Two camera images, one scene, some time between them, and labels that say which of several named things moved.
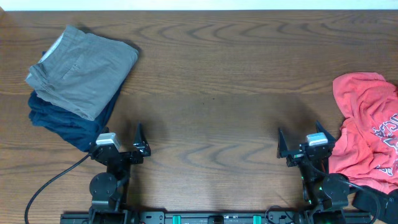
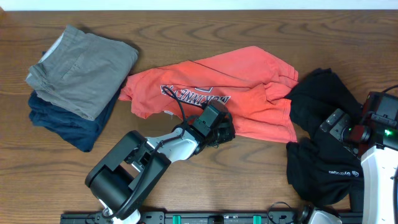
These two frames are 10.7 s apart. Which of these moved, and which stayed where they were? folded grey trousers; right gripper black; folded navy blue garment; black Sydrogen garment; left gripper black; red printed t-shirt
Moved: black Sydrogen garment; red printed t-shirt; left gripper black; right gripper black
Stayed: folded grey trousers; folded navy blue garment
